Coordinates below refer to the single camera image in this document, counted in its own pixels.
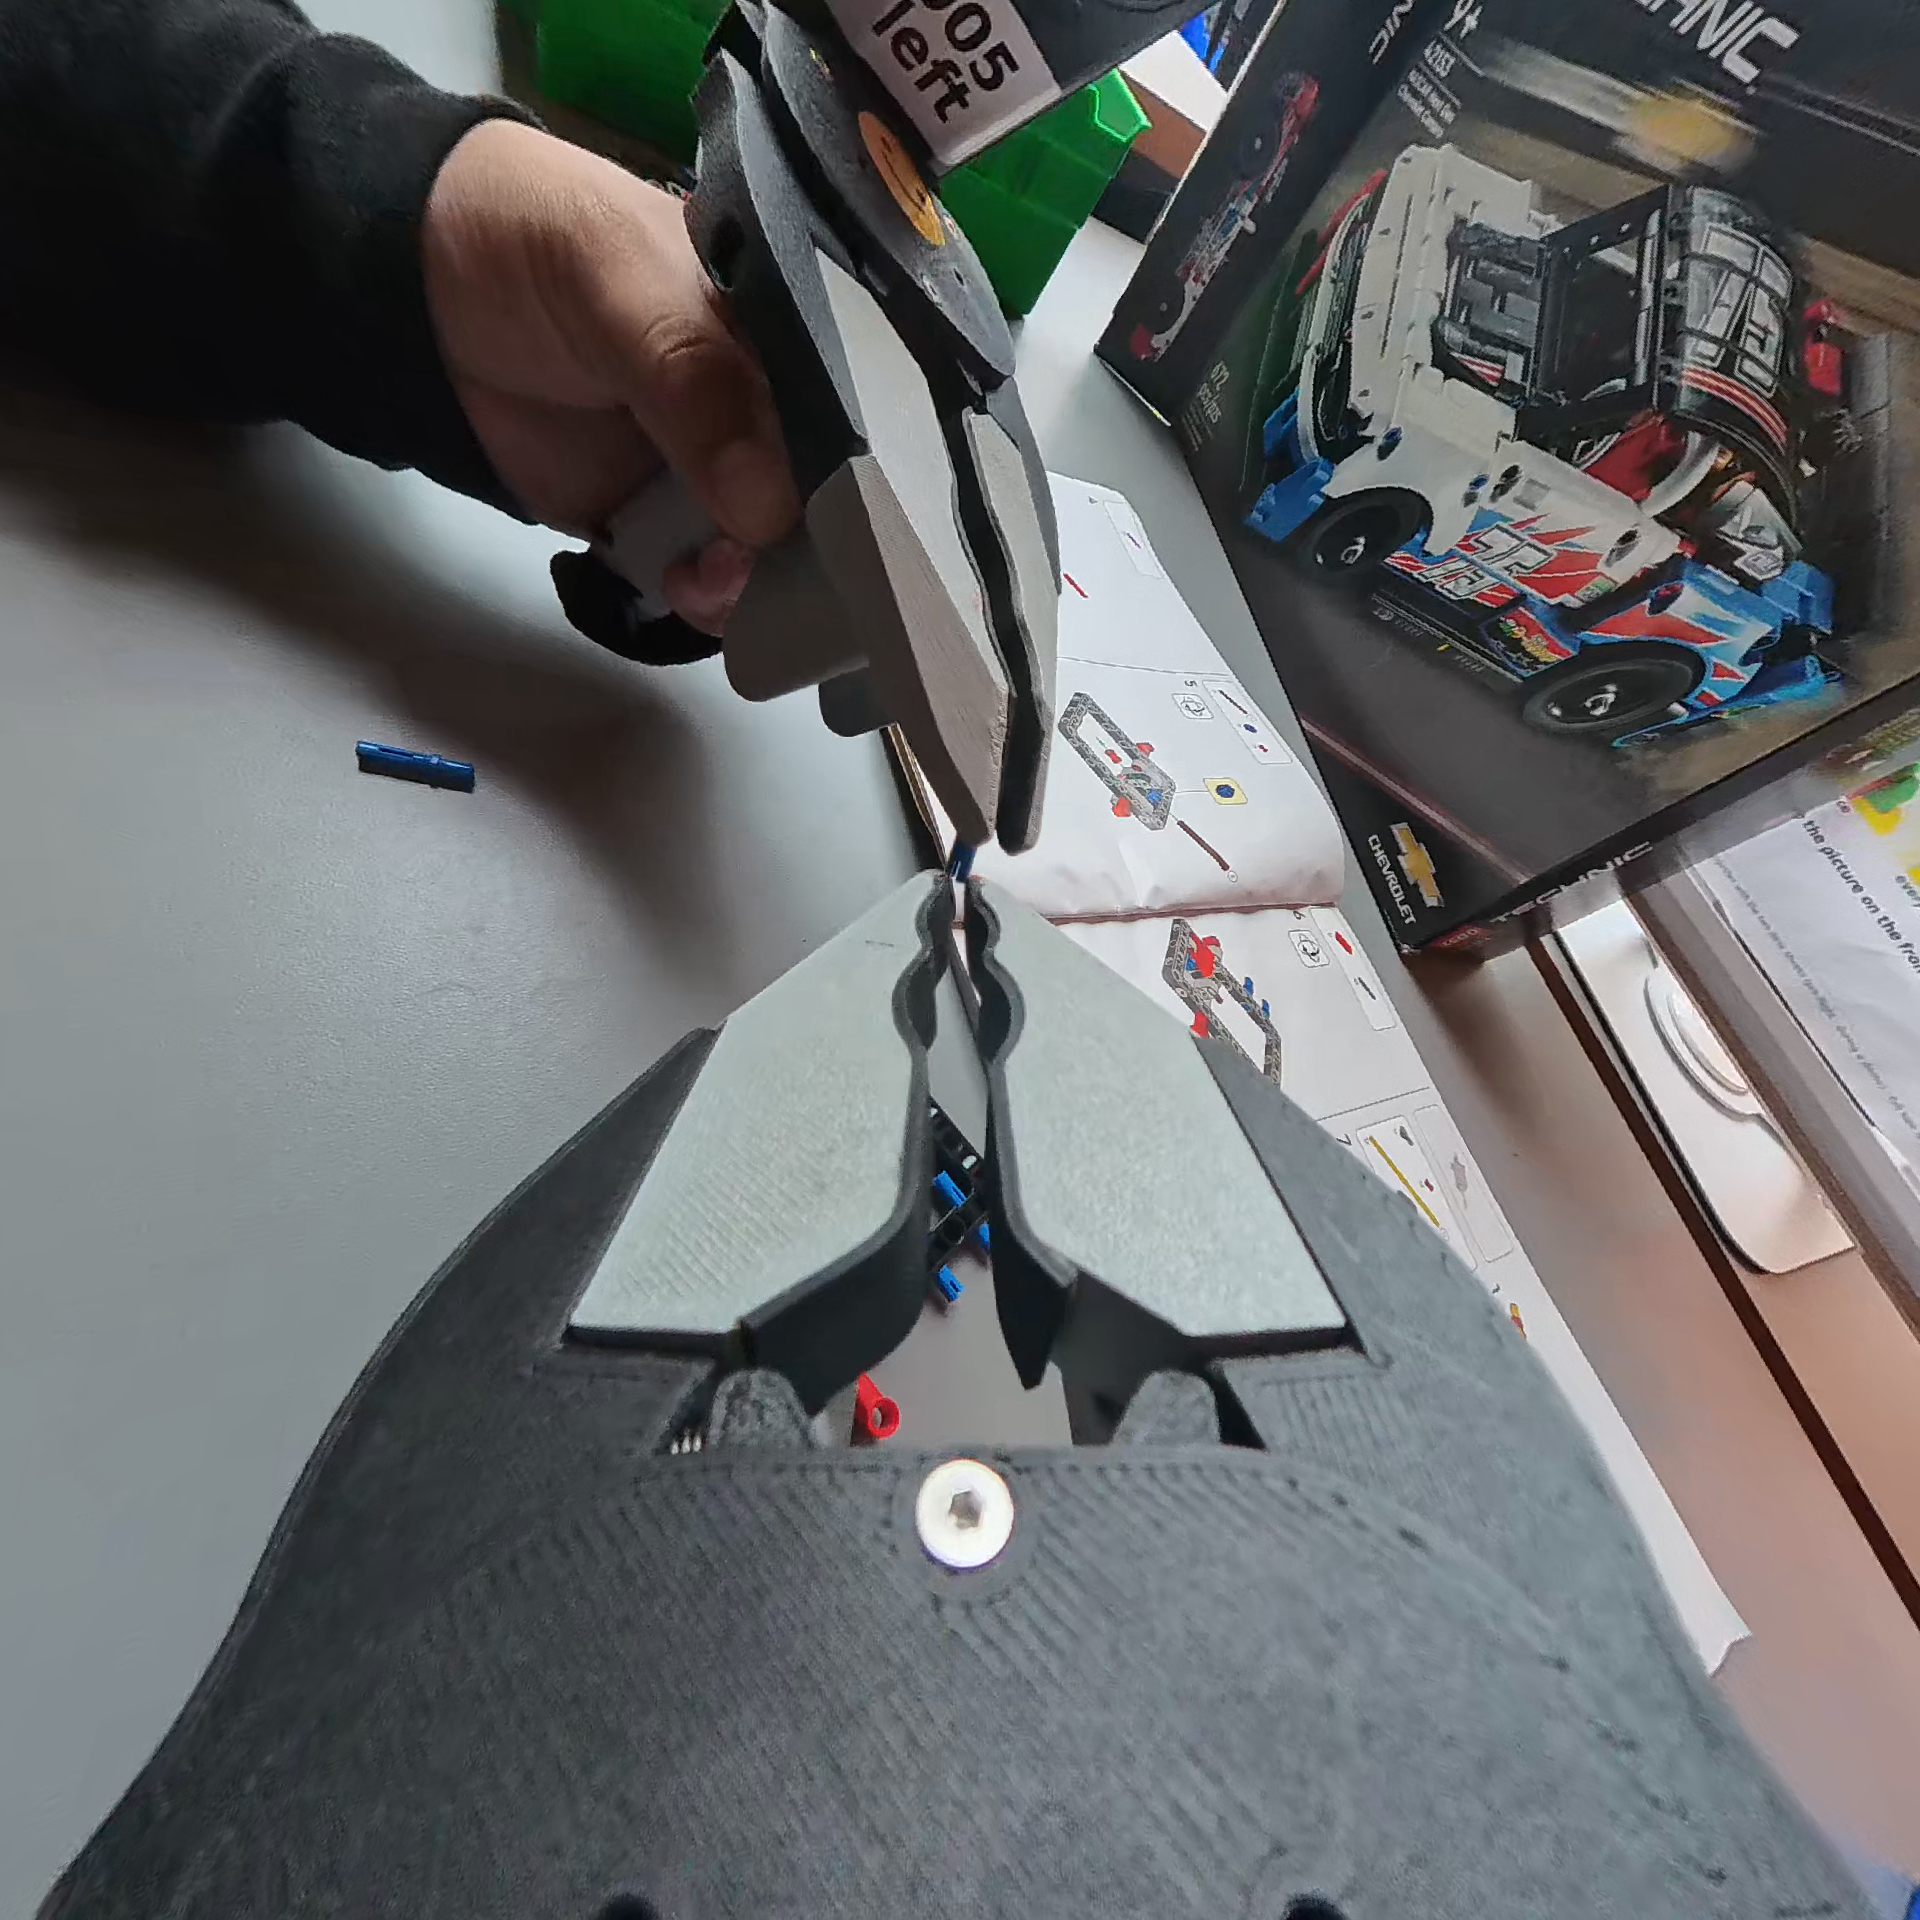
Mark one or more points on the person's left forearm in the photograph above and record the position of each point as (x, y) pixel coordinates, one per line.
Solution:
(225, 194)

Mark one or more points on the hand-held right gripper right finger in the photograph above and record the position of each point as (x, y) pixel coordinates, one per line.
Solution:
(1155, 1184)

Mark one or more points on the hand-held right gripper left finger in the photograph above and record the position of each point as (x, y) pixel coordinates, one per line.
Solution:
(751, 1170)

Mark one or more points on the black lego set box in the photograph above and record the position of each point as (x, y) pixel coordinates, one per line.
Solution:
(1348, 720)

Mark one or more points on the person's left hand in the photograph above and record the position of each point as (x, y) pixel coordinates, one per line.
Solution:
(600, 329)

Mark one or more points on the white instruction booklet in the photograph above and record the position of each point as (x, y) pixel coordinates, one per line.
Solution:
(1171, 674)

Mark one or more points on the black lego frame assembly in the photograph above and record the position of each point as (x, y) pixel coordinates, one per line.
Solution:
(956, 1080)

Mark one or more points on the silver stand base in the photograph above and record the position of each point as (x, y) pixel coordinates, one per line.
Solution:
(1694, 1080)

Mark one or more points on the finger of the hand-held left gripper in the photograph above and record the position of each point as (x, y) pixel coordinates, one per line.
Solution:
(914, 600)
(1027, 600)

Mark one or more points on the green plastic bin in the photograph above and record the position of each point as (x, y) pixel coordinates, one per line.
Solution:
(1050, 194)

